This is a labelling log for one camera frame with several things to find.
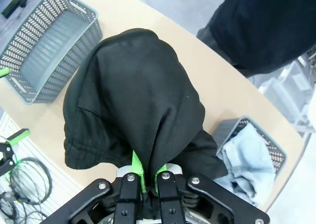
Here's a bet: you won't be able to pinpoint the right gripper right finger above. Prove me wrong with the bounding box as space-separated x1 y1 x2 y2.
155 164 271 224

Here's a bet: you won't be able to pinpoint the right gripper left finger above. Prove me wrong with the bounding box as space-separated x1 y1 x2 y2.
46 151 147 224

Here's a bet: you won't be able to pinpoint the light blue denim garment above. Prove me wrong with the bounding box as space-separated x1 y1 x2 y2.
216 123 277 207

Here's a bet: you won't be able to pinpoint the black sweat shorts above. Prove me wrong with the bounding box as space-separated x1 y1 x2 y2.
63 28 229 221

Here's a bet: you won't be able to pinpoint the grey lattice plastic basket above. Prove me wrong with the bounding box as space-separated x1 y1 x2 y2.
0 0 104 105
211 116 288 207

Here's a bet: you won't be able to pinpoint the clear plastic storage crate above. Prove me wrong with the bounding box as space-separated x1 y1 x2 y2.
259 55 316 135

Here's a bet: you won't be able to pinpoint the person in black t-shirt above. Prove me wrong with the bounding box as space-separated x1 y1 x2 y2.
197 0 316 79

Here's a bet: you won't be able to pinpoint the black coiled floor cable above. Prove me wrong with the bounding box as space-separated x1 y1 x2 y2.
0 157 53 220

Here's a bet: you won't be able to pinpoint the black camera tripod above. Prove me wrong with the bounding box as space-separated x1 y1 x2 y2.
0 0 34 18

